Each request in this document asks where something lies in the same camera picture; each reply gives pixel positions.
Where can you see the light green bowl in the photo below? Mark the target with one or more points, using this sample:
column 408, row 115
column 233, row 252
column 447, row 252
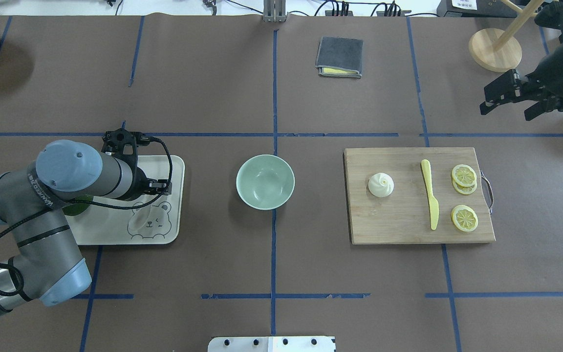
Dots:
column 265, row 182

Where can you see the wooden cutting board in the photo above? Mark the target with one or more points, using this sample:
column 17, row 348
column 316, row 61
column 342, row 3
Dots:
column 403, row 217

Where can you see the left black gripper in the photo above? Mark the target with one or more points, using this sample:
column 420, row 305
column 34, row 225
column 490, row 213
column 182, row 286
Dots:
column 139, row 180

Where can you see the white steamed bun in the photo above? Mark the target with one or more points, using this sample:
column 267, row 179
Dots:
column 381, row 185

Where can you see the yellow plastic knife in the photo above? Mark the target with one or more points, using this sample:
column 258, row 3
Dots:
column 433, row 204

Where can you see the lemon slice under upper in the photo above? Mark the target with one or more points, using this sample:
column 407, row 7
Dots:
column 465, row 190

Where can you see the grey folded cloth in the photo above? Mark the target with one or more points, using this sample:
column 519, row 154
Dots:
column 340, row 57

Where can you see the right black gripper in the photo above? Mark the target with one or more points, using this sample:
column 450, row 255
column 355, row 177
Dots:
column 552, row 68

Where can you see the wooden mug tree stand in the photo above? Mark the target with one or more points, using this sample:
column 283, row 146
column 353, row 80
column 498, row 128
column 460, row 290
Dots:
column 498, row 50

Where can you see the cream bear serving tray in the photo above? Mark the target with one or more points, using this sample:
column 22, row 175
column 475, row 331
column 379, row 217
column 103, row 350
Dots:
column 102, row 226

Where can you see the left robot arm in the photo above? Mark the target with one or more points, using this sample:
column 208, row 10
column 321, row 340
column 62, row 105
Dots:
column 39, row 256

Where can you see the lower lemon slice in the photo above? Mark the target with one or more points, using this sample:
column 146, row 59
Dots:
column 464, row 218

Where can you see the translucent white plastic spoon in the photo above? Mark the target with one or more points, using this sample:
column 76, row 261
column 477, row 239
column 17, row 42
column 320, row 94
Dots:
column 148, row 217

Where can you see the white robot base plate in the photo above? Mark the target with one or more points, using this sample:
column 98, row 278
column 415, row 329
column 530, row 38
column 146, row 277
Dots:
column 309, row 343

